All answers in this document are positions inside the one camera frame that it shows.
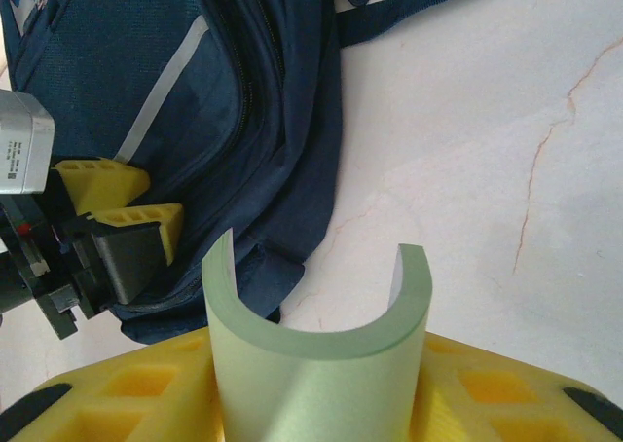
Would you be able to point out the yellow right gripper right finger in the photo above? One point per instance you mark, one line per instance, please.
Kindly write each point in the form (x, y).
(511, 403)

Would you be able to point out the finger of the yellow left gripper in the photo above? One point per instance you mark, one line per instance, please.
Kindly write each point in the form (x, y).
(102, 184)
(131, 247)

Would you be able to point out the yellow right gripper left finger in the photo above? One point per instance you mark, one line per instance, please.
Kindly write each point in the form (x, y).
(97, 403)

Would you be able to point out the navy blue backpack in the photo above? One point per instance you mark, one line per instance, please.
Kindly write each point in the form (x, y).
(121, 62)

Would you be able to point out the light green sticky note pad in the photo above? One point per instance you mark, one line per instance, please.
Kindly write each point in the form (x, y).
(316, 388)

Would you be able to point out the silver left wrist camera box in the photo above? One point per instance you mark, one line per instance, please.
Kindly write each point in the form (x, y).
(24, 140)

